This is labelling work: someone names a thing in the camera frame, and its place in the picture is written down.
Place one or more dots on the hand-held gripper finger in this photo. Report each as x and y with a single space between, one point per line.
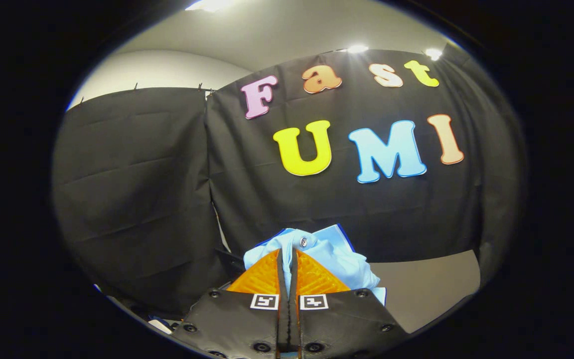
293 279
283 279

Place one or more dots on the light blue polo shirt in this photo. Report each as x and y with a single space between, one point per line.
337 259

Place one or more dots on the grey top-load washing machine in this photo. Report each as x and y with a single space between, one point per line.
160 324

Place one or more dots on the beige cabinet with dark top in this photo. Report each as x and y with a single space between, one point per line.
426 289

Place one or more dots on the black backdrop cloth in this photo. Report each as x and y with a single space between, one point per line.
132 174

